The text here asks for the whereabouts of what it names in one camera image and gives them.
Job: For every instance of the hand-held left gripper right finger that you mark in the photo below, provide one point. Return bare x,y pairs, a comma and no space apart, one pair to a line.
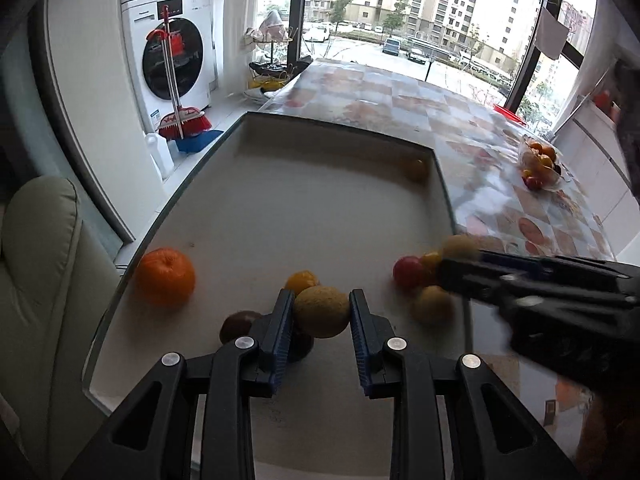
361,345

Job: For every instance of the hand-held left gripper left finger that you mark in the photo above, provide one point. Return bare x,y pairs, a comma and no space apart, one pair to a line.
281,345

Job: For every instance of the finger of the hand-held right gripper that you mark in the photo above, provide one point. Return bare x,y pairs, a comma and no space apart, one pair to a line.
470,282
505,261

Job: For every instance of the dark plum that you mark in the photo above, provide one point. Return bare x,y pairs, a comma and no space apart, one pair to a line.
239,322
303,346

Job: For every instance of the green-brown round fruit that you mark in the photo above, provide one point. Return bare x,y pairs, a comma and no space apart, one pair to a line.
322,312
457,246

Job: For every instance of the pale yellow fruit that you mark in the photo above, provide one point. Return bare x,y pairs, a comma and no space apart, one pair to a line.
432,304

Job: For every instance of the yellow-orange citrus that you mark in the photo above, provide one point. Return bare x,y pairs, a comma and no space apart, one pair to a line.
431,260

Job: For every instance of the small orange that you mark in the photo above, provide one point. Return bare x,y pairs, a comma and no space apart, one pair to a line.
301,280

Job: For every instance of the large orange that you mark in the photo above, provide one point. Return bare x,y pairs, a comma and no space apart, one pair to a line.
165,276

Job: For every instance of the grey-green tray with white inside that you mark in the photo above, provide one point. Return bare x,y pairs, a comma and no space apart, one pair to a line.
300,200

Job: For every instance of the small red tomato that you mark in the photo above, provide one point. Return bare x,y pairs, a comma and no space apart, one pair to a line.
533,181

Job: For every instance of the clear glass fruit bowl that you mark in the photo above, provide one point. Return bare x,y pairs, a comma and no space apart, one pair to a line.
525,157

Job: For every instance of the white cabinet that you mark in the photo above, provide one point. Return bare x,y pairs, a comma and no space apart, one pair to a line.
600,175

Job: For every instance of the red plastic basin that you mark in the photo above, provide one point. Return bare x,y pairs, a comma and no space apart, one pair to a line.
510,113

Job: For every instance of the blue dustpan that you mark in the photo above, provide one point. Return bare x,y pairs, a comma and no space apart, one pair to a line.
200,141

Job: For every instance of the silver car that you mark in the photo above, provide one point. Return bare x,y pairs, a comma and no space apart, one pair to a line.
416,55

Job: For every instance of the white plastic jug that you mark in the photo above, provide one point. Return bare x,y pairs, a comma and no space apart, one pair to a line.
159,155

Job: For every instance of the hanging grey towel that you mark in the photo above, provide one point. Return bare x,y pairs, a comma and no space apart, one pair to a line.
551,34

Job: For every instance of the red broom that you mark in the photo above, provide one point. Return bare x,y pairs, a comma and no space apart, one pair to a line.
185,122

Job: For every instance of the dark blue van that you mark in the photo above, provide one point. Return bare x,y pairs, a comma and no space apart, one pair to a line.
391,46

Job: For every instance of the pale green leather chair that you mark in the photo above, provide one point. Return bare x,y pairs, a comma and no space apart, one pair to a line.
45,285

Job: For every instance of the black metal plant stand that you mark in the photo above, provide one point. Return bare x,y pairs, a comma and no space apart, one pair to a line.
272,77

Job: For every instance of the white car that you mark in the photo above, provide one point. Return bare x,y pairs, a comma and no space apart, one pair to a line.
316,34

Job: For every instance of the white washing machine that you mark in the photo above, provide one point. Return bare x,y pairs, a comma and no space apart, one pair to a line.
135,35

